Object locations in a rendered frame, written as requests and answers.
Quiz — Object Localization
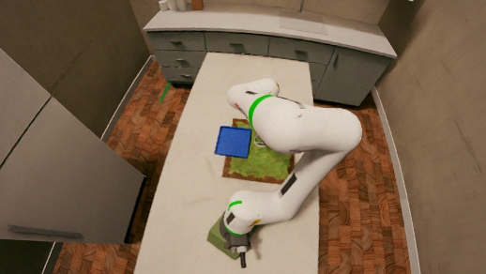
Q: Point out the blue tray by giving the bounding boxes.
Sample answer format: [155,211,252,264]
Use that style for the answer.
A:
[214,126,251,159]

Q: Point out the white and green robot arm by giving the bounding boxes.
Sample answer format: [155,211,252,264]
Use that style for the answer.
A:
[219,78,362,268]

